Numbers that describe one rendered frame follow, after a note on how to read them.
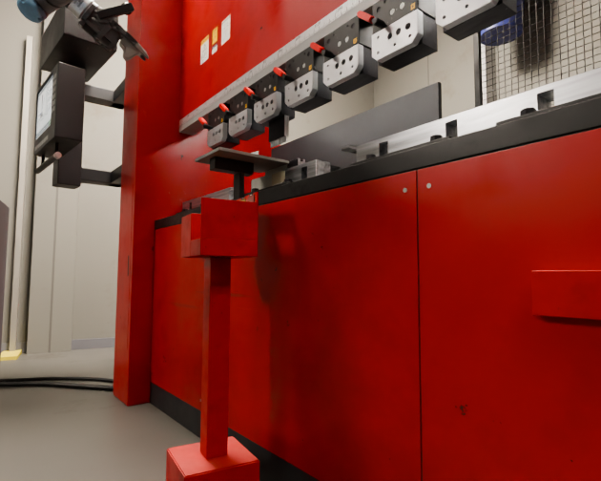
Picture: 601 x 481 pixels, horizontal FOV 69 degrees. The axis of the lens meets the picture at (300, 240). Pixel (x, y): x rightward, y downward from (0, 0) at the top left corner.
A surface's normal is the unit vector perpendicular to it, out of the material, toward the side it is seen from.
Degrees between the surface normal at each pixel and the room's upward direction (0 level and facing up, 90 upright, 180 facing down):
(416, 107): 90
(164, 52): 90
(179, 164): 90
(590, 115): 90
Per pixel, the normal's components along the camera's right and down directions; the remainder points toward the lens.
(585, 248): -0.79, -0.05
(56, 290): 0.44, -0.07
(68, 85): 0.67, -0.05
